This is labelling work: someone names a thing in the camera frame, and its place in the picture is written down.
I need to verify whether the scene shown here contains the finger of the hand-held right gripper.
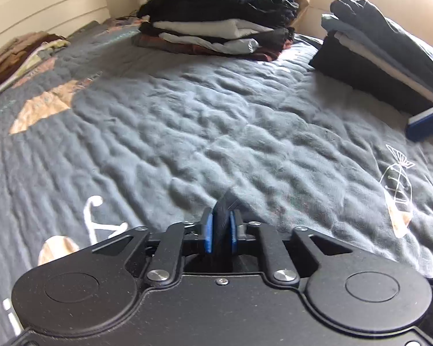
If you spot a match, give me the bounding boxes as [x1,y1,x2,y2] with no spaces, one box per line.
[406,92,433,142]

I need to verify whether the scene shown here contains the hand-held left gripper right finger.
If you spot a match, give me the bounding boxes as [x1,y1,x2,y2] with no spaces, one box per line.
[230,210,354,289]

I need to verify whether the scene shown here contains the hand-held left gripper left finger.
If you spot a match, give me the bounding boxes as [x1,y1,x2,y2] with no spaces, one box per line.
[92,207,214,289]

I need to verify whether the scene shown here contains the small stack of grey clothes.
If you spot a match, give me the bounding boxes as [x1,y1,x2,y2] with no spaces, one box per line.
[308,0,433,116]

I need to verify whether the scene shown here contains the tall stack of dark clothes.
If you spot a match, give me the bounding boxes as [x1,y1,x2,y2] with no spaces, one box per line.
[132,0,300,62]

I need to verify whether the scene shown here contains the stack of folded brown clothes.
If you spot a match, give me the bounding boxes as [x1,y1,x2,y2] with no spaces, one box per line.
[0,32,71,94]

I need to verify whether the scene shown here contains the grey-blue printed quilt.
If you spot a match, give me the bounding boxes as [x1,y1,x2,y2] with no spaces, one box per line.
[0,18,433,336]

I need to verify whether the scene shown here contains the white headboard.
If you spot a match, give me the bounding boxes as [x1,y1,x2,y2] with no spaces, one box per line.
[0,0,111,44]

